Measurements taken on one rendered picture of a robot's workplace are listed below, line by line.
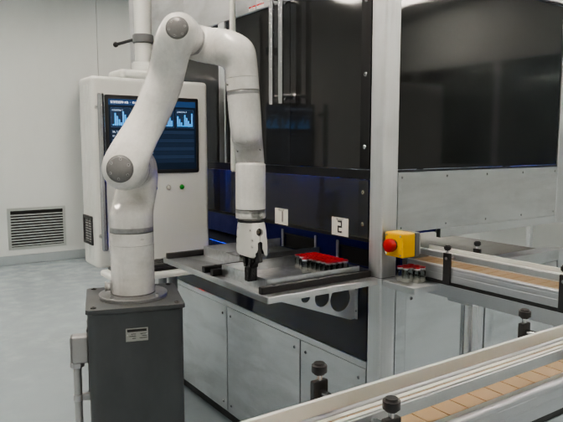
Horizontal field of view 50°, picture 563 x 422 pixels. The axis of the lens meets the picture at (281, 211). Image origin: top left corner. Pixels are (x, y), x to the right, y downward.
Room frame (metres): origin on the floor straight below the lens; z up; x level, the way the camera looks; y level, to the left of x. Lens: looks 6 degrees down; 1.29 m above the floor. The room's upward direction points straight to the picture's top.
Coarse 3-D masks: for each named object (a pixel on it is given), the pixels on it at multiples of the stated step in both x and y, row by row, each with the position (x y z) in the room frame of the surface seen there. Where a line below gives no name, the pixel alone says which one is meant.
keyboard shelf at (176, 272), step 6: (102, 270) 2.26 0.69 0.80; (108, 270) 2.26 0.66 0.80; (162, 270) 2.26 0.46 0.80; (168, 270) 2.26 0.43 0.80; (174, 270) 2.26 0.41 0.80; (180, 270) 2.26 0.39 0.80; (108, 276) 2.19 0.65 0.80; (156, 276) 2.20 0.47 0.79; (162, 276) 2.21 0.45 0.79; (168, 276) 2.23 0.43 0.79
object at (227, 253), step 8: (272, 240) 2.35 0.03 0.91; (208, 248) 2.15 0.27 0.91; (216, 248) 2.20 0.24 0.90; (224, 248) 2.22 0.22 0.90; (232, 248) 2.24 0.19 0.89; (272, 248) 2.32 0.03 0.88; (280, 248) 2.32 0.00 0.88; (288, 248) 2.32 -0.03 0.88; (312, 248) 2.14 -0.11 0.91; (208, 256) 2.15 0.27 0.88; (216, 256) 2.10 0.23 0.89; (224, 256) 2.05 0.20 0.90; (232, 256) 2.00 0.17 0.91; (272, 256) 2.04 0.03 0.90
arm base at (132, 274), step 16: (112, 240) 1.62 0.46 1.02; (128, 240) 1.60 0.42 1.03; (144, 240) 1.62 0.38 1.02; (112, 256) 1.62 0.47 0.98; (128, 256) 1.60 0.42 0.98; (144, 256) 1.62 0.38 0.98; (112, 272) 1.63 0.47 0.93; (128, 272) 1.60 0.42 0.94; (144, 272) 1.62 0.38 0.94; (112, 288) 1.63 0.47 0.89; (128, 288) 1.60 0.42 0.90; (144, 288) 1.62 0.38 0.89; (160, 288) 1.71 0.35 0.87
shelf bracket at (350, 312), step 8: (312, 296) 1.77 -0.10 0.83; (352, 296) 1.86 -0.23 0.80; (296, 304) 1.74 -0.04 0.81; (304, 304) 1.75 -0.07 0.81; (312, 304) 1.77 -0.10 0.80; (328, 304) 1.81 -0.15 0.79; (352, 304) 1.86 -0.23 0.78; (328, 312) 1.81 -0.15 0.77; (336, 312) 1.83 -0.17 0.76; (344, 312) 1.84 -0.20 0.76; (352, 312) 1.86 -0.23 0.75
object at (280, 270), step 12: (228, 264) 1.84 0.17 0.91; (240, 264) 1.87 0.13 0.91; (264, 264) 1.92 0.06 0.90; (276, 264) 1.95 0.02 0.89; (288, 264) 1.98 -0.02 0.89; (228, 276) 1.80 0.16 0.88; (240, 276) 1.74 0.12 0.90; (264, 276) 1.81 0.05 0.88; (276, 276) 1.81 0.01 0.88; (288, 276) 1.66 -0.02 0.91; (300, 276) 1.69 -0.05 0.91; (312, 276) 1.71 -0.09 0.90
